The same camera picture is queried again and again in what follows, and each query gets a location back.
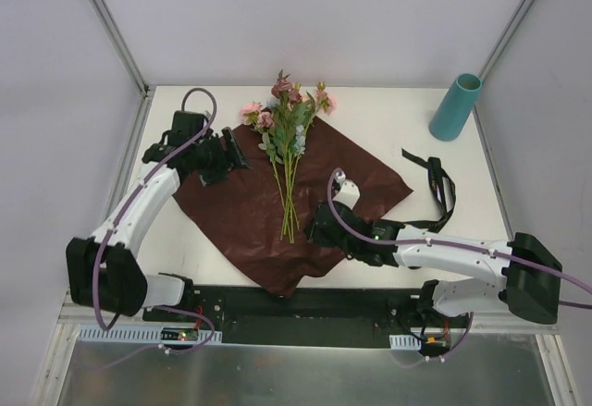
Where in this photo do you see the pink rose flower stem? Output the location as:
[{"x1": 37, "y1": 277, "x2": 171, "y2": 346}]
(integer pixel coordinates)
[{"x1": 240, "y1": 102, "x2": 288, "y2": 240}]

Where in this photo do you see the red flower bouquet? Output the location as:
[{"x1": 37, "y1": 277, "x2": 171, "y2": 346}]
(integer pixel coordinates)
[{"x1": 173, "y1": 121, "x2": 415, "y2": 299}]

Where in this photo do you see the mauve rose flower stem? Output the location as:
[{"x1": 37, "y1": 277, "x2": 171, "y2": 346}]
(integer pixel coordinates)
[{"x1": 270, "y1": 70, "x2": 306, "y2": 243}]

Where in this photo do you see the pink bud flower stem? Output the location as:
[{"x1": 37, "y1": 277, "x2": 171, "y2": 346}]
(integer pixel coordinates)
[{"x1": 286, "y1": 80, "x2": 337, "y2": 240}]

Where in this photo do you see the black ribbon gold lettering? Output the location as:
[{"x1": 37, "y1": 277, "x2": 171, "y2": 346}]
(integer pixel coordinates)
[{"x1": 401, "y1": 149, "x2": 457, "y2": 233}]

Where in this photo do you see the blue hydrangea flower stem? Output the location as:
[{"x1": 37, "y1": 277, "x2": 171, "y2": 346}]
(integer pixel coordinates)
[{"x1": 284, "y1": 125, "x2": 306, "y2": 244}]

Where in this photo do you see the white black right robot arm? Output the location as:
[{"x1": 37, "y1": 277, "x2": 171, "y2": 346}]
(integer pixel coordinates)
[{"x1": 304, "y1": 203, "x2": 561, "y2": 327}]

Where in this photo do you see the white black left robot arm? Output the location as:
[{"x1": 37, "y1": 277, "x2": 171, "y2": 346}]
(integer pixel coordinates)
[{"x1": 66, "y1": 111, "x2": 249, "y2": 322}]

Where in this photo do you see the teal cone vase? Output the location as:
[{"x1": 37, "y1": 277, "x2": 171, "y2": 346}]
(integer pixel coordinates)
[{"x1": 428, "y1": 73, "x2": 482, "y2": 141}]

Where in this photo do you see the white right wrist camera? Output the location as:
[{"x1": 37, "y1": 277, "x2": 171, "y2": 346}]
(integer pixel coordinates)
[{"x1": 331, "y1": 169, "x2": 360, "y2": 210}]

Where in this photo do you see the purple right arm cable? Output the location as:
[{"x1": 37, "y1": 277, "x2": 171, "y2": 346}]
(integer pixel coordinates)
[{"x1": 327, "y1": 167, "x2": 592, "y2": 370}]

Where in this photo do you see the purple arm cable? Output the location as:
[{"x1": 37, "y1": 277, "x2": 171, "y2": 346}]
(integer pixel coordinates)
[
  {"x1": 327, "y1": 167, "x2": 592, "y2": 370},
  {"x1": 92, "y1": 86, "x2": 218, "y2": 370}
]

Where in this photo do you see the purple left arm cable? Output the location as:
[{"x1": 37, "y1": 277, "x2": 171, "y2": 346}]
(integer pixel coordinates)
[{"x1": 92, "y1": 86, "x2": 218, "y2": 370}]

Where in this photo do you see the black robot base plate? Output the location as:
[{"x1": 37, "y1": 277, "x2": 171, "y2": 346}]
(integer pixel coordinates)
[{"x1": 142, "y1": 285, "x2": 480, "y2": 346}]

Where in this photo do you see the white right cable duct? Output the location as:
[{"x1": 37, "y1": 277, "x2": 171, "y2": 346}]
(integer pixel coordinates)
[{"x1": 388, "y1": 335, "x2": 422, "y2": 351}]

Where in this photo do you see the white cable duct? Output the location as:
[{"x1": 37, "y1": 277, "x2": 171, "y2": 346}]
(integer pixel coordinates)
[
  {"x1": 388, "y1": 335, "x2": 422, "y2": 351},
  {"x1": 78, "y1": 325, "x2": 223, "y2": 346}
]

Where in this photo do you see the white left cable duct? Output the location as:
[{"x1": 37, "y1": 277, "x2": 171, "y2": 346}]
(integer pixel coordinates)
[{"x1": 78, "y1": 325, "x2": 223, "y2": 346}]

